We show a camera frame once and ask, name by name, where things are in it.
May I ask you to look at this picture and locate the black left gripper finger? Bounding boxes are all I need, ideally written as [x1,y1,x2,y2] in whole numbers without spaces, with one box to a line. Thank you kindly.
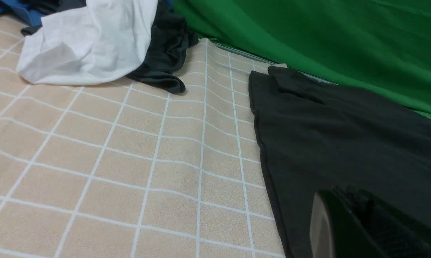
[309,188,431,258]

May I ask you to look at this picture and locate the dark gray long-sleeve top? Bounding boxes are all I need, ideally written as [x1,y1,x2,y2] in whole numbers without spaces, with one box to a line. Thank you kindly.
[248,66,431,258]

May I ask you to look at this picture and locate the green backdrop cloth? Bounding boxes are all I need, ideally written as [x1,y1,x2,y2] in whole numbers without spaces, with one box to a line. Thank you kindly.
[173,0,431,119]

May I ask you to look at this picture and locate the beige checkered tablecloth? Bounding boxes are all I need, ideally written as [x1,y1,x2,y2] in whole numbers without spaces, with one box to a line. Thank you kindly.
[0,15,284,258]

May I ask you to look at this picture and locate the dark crumpled garment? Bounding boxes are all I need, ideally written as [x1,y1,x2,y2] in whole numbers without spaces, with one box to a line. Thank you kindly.
[22,0,198,94]

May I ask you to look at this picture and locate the white crumpled garment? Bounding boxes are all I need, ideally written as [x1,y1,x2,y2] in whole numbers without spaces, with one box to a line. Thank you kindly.
[16,0,158,85]

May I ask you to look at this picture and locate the blue crumpled garment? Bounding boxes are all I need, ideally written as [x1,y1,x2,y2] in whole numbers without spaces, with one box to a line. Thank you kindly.
[0,0,44,26]

